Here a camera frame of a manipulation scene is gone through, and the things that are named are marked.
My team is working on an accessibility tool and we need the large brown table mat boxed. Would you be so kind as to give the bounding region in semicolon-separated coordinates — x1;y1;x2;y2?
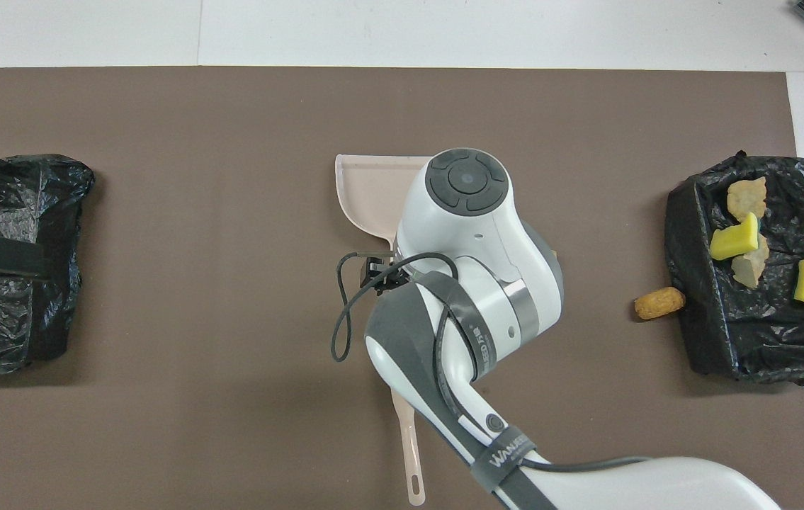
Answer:
0;66;804;510

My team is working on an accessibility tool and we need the orange-brown nugget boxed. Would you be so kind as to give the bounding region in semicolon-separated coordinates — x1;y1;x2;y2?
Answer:
633;286;686;321

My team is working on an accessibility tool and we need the beige plastic dustpan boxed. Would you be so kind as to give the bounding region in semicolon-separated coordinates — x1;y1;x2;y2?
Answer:
334;154;438;247

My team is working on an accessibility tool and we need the black bag-lined bin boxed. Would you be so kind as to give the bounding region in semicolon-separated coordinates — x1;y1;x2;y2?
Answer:
664;150;804;387
0;154;96;375

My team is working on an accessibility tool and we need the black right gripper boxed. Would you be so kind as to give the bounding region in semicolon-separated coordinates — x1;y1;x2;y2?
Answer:
361;255;411;293

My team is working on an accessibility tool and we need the blocky yellow sponge piece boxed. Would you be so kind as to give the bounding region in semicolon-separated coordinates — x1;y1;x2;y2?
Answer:
709;212;761;261

